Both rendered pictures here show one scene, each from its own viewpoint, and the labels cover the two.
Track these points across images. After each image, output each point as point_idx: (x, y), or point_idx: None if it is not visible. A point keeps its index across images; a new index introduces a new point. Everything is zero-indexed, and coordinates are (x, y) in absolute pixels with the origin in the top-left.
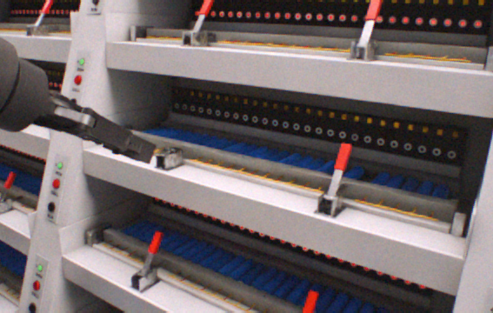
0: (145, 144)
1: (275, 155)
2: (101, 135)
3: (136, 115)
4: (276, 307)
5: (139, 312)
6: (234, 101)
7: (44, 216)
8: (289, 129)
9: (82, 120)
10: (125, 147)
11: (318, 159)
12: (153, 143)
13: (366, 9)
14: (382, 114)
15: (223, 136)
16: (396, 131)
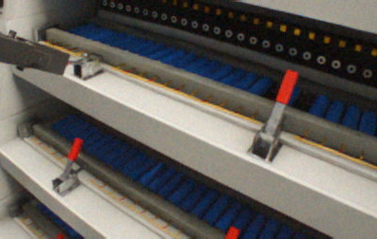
0: (57, 55)
1: (204, 64)
2: None
3: (64, 12)
4: (193, 229)
5: (61, 212)
6: (162, 1)
7: None
8: (220, 36)
9: None
10: (27, 64)
11: (252, 74)
12: (66, 53)
13: None
14: (323, 27)
15: (150, 37)
16: (341, 50)
